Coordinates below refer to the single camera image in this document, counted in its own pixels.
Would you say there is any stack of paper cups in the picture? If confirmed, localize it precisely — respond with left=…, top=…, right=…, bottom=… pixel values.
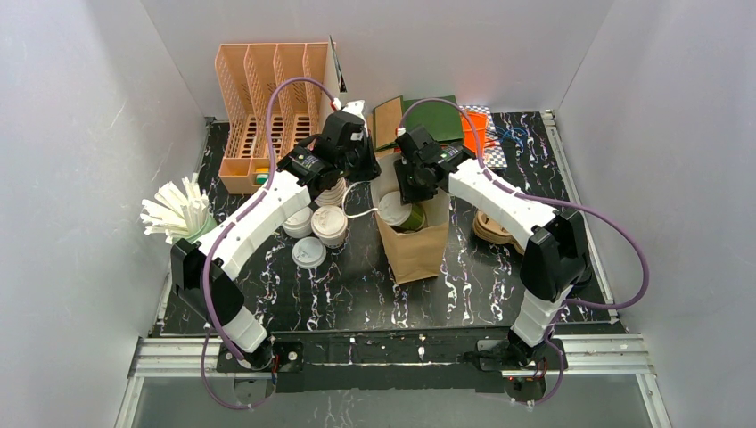
left=315, top=177, right=347, bottom=206

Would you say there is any green paper cup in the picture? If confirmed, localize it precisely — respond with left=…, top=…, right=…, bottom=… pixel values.
left=378, top=191, right=426, bottom=232

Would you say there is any single white lid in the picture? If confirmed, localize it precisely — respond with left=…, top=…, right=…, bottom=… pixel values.
left=378, top=191, right=413, bottom=227
left=311, top=206, right=348, bottom=235

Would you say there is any tan paper bag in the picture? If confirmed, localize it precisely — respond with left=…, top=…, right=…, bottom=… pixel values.
left=368, top=152, right=450, bottom=284

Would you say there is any cardboard two-cup carrier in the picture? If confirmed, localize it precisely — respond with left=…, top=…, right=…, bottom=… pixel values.
left=472, top=210, right=525, bottom=255

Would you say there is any single paper cup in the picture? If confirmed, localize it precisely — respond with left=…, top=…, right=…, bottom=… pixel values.
left=311, top=205, right=348, bottom=248

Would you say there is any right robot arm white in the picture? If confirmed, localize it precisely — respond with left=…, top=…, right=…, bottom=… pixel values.
left=395, top=127, right=590, bottom=362

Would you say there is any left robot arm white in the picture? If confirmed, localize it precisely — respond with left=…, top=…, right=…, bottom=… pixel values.
left=170, top=108, right=380, bottom=361

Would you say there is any brown kraft paper bag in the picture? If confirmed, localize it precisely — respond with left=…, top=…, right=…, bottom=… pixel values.
left=366, top=113, right=376, bottom=151

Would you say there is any dark green paper bag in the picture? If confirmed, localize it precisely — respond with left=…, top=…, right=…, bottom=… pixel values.
left=372, top=96, right=464, bottom=149

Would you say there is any white folder in organizer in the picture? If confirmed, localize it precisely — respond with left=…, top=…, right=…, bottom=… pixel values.
left=324, top=36, right=348, bottom=102

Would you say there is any orange paper bag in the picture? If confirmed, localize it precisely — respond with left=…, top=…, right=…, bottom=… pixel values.
left=460, top=110, right=489, bottom=153

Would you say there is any green yellow small item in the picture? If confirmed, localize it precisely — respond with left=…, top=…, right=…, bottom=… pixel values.
left=254, top=168, right=270, bottom=185

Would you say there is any pink desk file organizer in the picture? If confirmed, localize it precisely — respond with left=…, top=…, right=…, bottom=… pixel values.
left=215, top=42, right=332, bottom=194

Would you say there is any stack of white lids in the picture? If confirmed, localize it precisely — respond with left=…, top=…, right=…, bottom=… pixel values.
left=282, top=207, right=313, bottom=239

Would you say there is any loose white lid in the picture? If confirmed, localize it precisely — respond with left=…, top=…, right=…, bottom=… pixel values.
left=292, top=236, right=327, bottom=269

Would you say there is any green cup holder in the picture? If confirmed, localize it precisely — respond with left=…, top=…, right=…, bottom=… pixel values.
left=185, top=216, right=218, bottom=243

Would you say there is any white wrapped straws bundle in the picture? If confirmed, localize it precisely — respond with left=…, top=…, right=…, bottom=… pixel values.
left=139, top=173, right=213, bottom=244

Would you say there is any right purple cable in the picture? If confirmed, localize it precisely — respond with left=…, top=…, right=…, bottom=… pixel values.
left=399, top=97, right=651, bottom=408

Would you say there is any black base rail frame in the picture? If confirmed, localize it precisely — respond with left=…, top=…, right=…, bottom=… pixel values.
left=127, top=321, right=669, bottom=428

